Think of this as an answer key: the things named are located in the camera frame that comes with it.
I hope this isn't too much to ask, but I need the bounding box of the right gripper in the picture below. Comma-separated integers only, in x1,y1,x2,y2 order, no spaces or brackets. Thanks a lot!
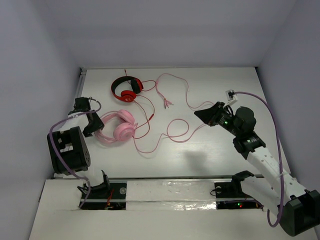
194,101,241,137

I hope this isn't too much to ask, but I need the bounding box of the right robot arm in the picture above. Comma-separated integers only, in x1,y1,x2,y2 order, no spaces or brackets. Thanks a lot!
92,102,320,237

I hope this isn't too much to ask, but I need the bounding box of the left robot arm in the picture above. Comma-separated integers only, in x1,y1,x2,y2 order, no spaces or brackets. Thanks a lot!
47,97,111,197

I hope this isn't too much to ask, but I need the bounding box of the red over-ear headphones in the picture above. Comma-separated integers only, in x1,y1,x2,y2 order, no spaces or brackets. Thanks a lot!
110,76,144,103

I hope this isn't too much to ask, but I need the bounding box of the white foam front panel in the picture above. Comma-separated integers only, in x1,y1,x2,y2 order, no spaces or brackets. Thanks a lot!
30,179,289,240

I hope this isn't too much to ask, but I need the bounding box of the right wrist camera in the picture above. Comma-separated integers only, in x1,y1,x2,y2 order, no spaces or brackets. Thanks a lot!
224,89,238,107

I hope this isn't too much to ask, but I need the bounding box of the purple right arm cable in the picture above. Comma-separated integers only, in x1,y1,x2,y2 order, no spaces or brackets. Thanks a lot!
232,91,285,229

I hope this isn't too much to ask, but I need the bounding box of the red headphone cable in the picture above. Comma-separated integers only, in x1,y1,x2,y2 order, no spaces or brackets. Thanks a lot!
124,69,156,140

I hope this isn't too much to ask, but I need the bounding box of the metal side rail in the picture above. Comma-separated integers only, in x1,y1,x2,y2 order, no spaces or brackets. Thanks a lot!
75,67,87,98

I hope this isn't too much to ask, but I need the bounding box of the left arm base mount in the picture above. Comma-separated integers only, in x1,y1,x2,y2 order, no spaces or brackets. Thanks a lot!
77,170,127,211

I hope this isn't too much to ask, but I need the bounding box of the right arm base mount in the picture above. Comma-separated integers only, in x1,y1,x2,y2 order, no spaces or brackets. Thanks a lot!
210,170,264,210

